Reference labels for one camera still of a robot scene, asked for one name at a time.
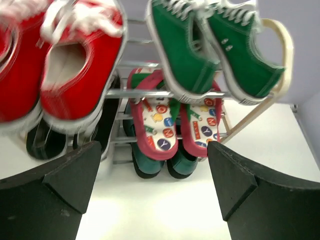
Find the green sneaker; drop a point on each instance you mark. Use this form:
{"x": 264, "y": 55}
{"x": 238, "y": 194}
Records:
{"x": 231, "y": 30}
{"x": 187, "y": 59}

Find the pink sandal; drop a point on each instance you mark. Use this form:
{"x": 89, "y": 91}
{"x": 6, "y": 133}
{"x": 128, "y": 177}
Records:
{"x": 154, "y": 127}
{"x": 199, "y": 125}

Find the red sneaker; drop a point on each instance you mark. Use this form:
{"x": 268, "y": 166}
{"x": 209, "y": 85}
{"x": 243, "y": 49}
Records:
{"x": 22, "y": 58}
{"x": 87, "y": 39}

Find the right black sneaker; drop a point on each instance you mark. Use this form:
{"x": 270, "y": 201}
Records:
{"x": 100, "y": 130}

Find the left red sneaker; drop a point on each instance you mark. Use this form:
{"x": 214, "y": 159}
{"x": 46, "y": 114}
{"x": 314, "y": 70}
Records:
{"x": 22, "y": 58}

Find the green loafer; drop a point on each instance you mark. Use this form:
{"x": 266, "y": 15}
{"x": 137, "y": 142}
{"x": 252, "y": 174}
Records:
{"x": 145, "y": 167}
{"x": 182, "y": 164}

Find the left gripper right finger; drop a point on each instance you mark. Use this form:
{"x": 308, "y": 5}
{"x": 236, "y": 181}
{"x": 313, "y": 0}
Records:
{"x": 260, "y": 203}

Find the right red sneaker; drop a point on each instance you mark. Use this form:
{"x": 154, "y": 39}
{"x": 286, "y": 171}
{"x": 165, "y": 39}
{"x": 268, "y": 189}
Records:
{"x": 87, "y": 39}

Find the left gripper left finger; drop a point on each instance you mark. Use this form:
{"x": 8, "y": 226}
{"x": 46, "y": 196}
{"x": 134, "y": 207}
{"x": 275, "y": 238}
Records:
{"x": 47, "y": 202}

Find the cream metal shoe shelf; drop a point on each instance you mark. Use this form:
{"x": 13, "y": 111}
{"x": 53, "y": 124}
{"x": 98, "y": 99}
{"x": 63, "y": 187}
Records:
{"x": 179, "y": 102}

